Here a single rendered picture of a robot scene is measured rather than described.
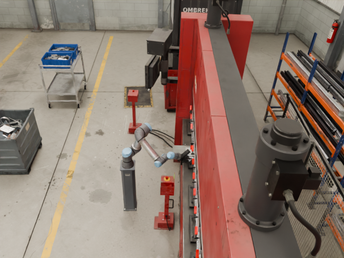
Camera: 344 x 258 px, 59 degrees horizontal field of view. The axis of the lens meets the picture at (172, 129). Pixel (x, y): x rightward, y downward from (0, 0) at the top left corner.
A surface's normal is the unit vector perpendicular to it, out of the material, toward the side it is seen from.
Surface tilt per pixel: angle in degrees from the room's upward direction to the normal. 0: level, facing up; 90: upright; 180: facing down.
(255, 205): 90
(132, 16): 90
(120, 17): 90
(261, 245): 0
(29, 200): 0
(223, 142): 0
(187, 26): 90
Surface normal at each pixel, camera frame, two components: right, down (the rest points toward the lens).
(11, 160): 0.05, 0.60
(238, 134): 0.04, -0.80
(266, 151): -0.85, 0.30
